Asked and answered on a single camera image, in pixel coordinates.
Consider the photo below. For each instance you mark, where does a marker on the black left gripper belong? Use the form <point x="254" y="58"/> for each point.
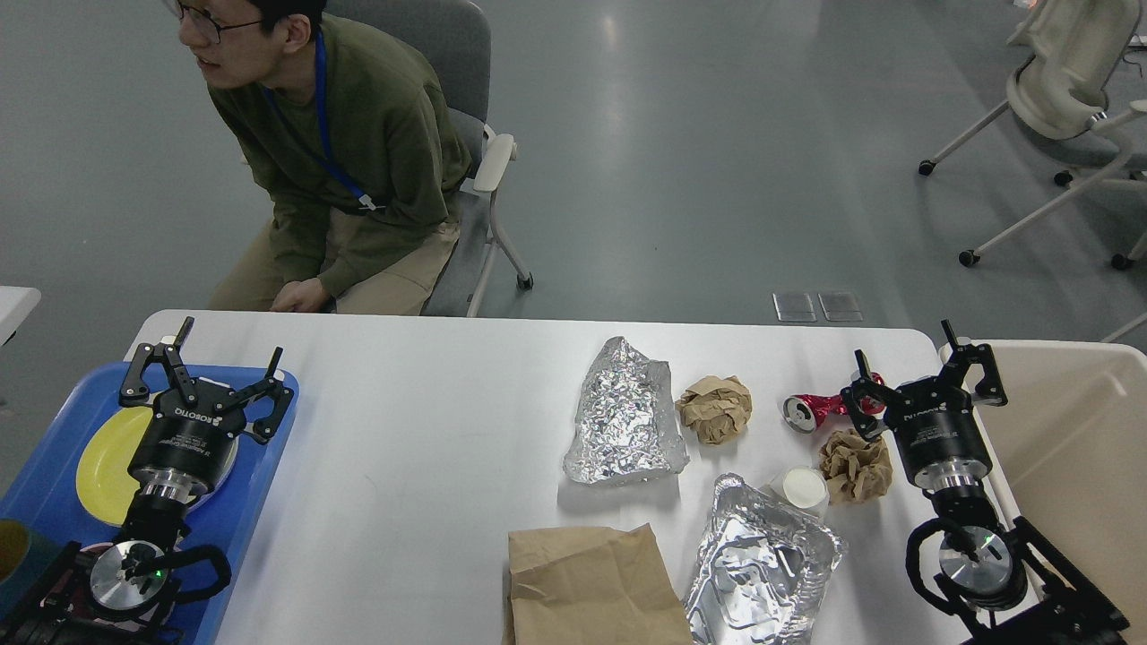
<point x="190" y="446"/>

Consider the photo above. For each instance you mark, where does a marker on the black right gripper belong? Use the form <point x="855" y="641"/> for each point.
<point x="943" y="434"/>

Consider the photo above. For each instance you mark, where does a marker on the yellow plate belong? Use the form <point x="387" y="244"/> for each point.
<point x="102" y="482"/>

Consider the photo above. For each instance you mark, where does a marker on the aluminium foil tray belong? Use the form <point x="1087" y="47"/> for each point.
<point x="762" y="570"/>

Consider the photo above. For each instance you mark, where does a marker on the dark teal mug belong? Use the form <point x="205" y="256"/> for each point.
<point x="25" y="556"/>

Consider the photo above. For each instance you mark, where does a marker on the brown paper bag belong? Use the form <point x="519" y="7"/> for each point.
<point x="590" y="585"/>

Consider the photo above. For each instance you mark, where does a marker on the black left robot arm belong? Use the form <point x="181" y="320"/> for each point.
<point x="134" y="514"/>

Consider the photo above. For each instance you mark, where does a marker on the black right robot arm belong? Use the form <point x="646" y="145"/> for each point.
<point x="1007" y="586"/>

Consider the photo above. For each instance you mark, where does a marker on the crumpled brown paper wad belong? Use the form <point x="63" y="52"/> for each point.
<point x="855" y="470"/>

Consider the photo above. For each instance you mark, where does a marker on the crushed red can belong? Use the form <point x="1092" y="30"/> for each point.
<point x="806" y="412"/>

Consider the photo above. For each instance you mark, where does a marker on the floor outlet plate right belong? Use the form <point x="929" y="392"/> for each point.
<point x="840" y="306"/>

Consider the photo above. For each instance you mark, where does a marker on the floor outlet plate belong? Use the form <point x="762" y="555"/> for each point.
<point x="794" y="307"/>
<point x="840" y="306"/>

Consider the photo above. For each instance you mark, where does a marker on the beige plastic bin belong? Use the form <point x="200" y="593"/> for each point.
<point x="1071" y="442"/>

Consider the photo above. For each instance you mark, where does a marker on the white paper cup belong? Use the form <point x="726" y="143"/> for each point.
<point x="804" y="488"/>

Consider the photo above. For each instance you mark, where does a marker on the floor outlet plate left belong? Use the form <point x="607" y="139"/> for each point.
<point x="794" y="307"/>

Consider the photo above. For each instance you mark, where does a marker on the blue plastic tray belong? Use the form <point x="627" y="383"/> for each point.
<point x="43" y="493"/>

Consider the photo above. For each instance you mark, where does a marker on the crumpled brown paper ball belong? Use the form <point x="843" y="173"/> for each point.
<point x="717" y="409"/>

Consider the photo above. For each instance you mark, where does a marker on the white side table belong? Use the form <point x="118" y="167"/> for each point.
<point x="17" y="303"/>

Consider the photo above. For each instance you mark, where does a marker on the person in khaki trousers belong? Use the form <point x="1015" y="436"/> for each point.
<point x="347" y="129"/>

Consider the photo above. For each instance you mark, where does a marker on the crumpled aluminium foil sheet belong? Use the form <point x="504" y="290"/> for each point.
<point x="626" y="425"/>

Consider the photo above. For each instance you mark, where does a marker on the white office chair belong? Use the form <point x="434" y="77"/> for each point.
<point x="1058" y="100"/>

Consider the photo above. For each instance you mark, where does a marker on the grey office chair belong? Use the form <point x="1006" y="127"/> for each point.
<point x="455" y="37"/>

